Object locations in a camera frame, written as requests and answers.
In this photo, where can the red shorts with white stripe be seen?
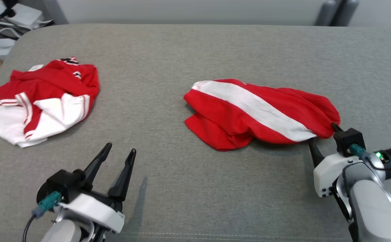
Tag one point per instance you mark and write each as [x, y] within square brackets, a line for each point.
[236, 114]

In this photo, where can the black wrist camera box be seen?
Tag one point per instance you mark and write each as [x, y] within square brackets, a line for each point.
[62, 185]
[348, 139]

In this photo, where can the black plug adaptor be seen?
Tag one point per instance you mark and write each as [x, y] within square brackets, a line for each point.
[10, 12]

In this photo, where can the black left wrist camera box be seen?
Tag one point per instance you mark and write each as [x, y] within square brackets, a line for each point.
[62, 185]

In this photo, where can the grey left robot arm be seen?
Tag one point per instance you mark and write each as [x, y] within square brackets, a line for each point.
[61, 233]

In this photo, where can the grey fabric sofa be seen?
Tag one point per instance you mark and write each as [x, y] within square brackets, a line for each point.
[195, 195]

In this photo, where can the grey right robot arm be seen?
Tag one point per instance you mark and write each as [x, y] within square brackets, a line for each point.
[374, 208]

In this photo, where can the red white basketball jersey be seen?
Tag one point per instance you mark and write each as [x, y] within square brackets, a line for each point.
[54, 87]

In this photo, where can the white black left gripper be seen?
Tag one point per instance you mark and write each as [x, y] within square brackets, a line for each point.
[94, 211]

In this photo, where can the grey partition post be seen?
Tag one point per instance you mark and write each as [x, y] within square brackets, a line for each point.
[348, 11]
[326, 13]
[59, 13]

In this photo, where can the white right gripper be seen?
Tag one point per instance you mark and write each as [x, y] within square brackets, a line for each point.
[326, 174]

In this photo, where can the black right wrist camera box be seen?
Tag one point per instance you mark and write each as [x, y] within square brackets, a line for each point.
[348, 139]

